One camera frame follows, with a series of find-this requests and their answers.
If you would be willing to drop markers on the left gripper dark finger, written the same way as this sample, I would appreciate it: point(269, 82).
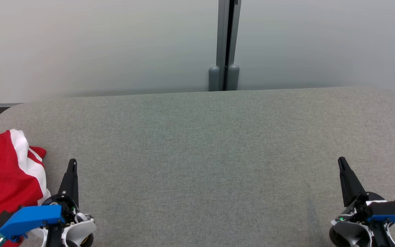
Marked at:
point(71, 181)

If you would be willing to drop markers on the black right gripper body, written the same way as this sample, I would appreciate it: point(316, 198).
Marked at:
point(357, 209)

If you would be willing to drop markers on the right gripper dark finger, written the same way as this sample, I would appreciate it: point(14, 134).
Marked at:
point(350, 185)

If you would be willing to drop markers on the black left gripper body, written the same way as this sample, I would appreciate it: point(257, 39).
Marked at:
point(62, 202)

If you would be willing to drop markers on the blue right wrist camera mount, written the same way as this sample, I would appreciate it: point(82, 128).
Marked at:
point(393, 211)

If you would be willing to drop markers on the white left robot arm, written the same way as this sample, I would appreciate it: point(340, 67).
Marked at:
point(81, 233)

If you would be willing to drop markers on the grey partition post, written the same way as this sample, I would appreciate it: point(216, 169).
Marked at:
point(222, 41)

